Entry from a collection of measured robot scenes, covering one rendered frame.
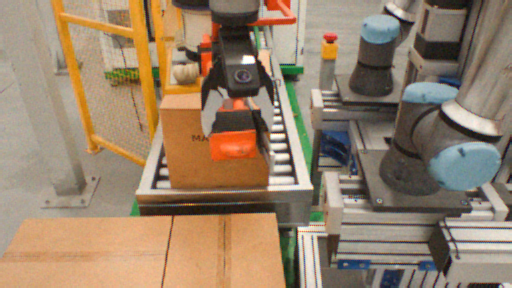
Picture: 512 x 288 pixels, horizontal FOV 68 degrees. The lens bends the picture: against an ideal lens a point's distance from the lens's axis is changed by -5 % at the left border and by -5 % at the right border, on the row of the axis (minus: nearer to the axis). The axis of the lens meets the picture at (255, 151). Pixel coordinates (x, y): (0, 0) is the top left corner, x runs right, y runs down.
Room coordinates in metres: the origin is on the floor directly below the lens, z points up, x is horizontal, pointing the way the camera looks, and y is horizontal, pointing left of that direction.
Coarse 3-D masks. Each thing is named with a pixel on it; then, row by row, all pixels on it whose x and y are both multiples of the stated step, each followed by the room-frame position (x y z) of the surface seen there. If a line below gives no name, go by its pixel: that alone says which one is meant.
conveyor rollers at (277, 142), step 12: (252, 36) 3.31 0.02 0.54; (276, 108) 2.04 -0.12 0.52; (276, 120) 1.87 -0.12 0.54; (276, 132) 1.77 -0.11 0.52; (276, 144) 1.61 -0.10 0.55; (276, 156) 1.51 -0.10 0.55; (288, 156) 1.52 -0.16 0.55; (276, 168) 1.42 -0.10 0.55; (288, 168) 1.42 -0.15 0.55; (168, 180) 1.33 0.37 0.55; (276, 180) 1.33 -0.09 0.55; (288, 180) 1.33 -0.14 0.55
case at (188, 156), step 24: (168, 96) 1.33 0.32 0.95; (192, 96) 1.33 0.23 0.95; (168, 120) 1.23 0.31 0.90; (192, 120) 1.23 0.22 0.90; (168, 144) 1.23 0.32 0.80; (192, 144) 1.23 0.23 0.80; (168, 168) 1.23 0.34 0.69; (192, 168) 1.23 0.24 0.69; (216, 168) 1.23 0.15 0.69; (240, 168) 1.23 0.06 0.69; (264, 168) 1.23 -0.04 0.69
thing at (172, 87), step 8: (168, 48) 1.30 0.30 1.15; (168, 56) 1.22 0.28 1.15; (168, 64) 1.15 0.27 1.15; (184, 64) 1.08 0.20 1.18; (168, 72) 1.09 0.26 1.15; (168, 80) 1.03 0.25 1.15; (192, 80) 1.02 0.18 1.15; (200, 80) 1.03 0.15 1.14; (168, 88) 0.98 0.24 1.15; (176, 88) 0.98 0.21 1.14; (184, 88) 0.98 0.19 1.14; (192, 88) 0.99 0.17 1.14; (200, 88) 0.99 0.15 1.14
